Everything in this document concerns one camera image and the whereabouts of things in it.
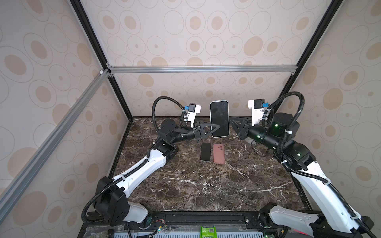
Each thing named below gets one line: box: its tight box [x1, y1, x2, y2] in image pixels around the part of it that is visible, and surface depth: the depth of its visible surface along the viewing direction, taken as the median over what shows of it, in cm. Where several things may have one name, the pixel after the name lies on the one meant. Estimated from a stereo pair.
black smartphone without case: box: [200, 142, 211, 162], surface depth 102 cm
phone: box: [213, 144, 226, 165], surface depth 102 cm
